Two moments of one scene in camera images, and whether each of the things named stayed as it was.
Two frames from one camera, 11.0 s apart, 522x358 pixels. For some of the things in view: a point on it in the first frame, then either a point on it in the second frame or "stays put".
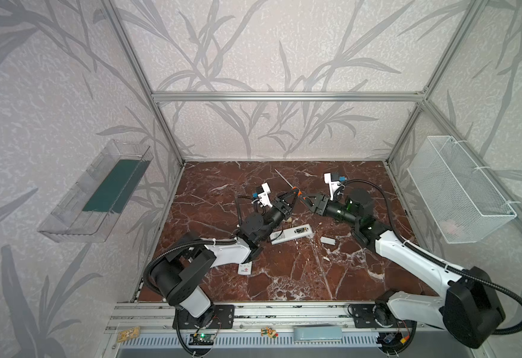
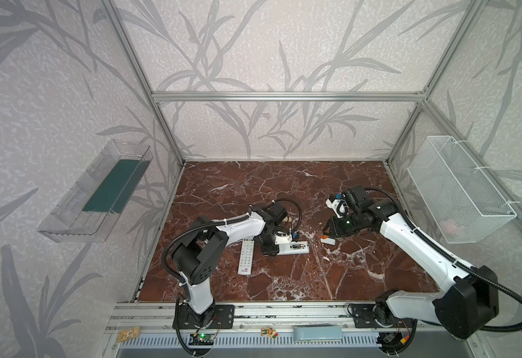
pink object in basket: [449, 227] stays put
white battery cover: [328, 240] stays put
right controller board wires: [392, 341] stays put
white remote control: [291, 234] → [287, 247]
